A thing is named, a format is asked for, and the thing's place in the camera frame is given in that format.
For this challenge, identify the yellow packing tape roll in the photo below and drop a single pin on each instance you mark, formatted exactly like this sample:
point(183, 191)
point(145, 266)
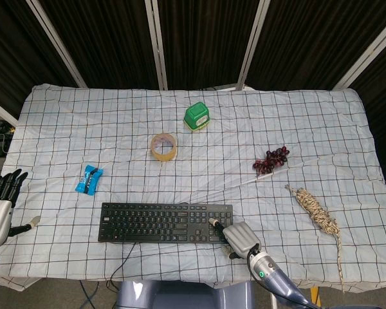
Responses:
point(163, 157)

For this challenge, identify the white partition frame post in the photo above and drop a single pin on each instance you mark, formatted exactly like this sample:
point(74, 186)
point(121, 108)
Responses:
point(1, 111)
point(253, 45)
point(157, 45)
point(368, 53)
point(56, 42)

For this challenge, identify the black computer keyboard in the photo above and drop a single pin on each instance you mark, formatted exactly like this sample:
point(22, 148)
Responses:
point(141, 222)

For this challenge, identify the green plastic box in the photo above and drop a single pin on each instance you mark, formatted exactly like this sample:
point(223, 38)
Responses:
point(194, 114)

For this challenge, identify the dark red grape bunch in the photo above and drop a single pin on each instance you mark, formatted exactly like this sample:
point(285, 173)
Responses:
point(270, 157)

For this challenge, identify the white checked tablecloth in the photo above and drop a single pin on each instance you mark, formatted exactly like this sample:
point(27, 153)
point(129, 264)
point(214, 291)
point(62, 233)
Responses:
point(212, 161)

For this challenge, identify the blue snack packet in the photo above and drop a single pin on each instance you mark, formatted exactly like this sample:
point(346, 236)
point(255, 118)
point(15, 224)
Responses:
point(83, 185)

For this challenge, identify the grey robot torso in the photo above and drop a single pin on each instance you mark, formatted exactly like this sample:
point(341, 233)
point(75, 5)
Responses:
point(180, 296)

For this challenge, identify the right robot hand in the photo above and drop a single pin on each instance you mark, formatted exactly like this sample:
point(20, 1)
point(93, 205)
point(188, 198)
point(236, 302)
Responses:
point(241, 239)

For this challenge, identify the yellow table leg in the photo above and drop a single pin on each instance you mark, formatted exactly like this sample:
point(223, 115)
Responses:
point(314, 294)

